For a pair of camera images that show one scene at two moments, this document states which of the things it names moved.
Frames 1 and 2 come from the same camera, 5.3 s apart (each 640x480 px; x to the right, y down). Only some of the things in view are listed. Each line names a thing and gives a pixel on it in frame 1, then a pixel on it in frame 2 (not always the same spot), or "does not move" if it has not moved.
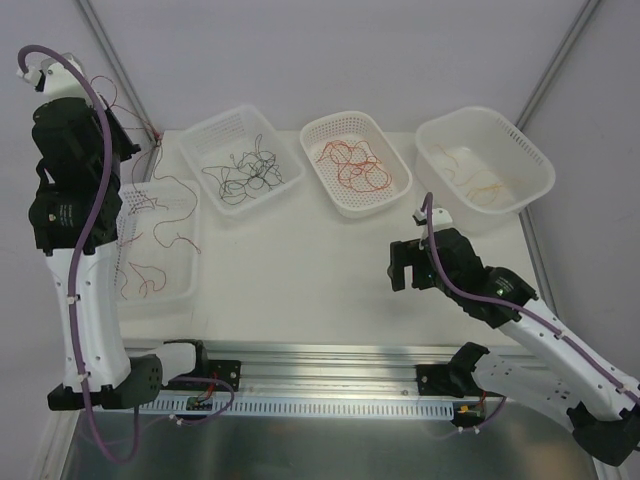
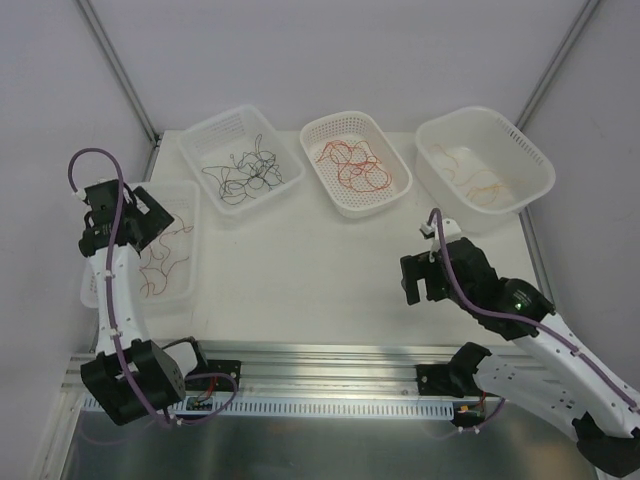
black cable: [257, 168] does not move
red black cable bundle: [158, 282] → [159, 269]
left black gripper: [122, 145] → [151, 218]
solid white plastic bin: [479, 170] does not move
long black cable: [258, 168] does not move
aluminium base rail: [318, 369] does not move
